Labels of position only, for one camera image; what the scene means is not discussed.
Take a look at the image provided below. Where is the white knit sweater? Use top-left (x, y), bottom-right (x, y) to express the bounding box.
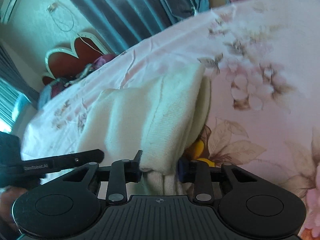
top-left (77, 64), bottom-right (210, 196)

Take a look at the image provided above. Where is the dark clothes pile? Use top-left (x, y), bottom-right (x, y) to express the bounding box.
top-left (37, 53), bottom-right (116, 110)

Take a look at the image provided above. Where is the person's left hand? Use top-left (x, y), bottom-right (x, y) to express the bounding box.
top-left (1, 186), bottom-right (28, 232)

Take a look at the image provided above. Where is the red heart-shaped headboard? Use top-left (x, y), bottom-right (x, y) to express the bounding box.
top-left (42, 31), bottom-right (110, 85)

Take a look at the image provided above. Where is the pink floral bed sheet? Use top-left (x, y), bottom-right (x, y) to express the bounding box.
top-left (22, 0), bottom-right (319, 239)

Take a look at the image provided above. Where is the blue grey curtain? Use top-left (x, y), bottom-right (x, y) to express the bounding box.
top-left (71, 0), bottom-right (209, 53)

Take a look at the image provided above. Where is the hanging white cable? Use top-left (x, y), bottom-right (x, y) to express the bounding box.
top-left (47, 2), bottom-right (75, 33)

